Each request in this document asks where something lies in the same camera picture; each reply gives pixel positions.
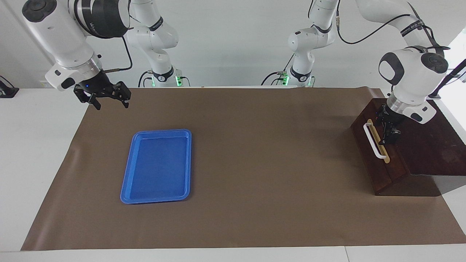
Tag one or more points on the black angled pole stand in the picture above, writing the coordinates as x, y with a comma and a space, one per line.
449, 74

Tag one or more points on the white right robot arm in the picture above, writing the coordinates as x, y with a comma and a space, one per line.
62, 32

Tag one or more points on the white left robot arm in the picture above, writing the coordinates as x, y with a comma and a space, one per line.
411, 69

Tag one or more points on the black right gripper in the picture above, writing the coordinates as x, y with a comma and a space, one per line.
96, 85

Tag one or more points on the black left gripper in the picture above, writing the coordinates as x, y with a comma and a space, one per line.
394, 116

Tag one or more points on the brown paper mat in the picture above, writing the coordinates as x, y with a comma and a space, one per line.
255, 163

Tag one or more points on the small black stand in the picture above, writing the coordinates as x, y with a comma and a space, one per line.
7, 91

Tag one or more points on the dark wooden cabinet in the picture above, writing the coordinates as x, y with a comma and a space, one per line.
429, 156

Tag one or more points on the blue plastic tray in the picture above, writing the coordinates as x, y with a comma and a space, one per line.
156, 171

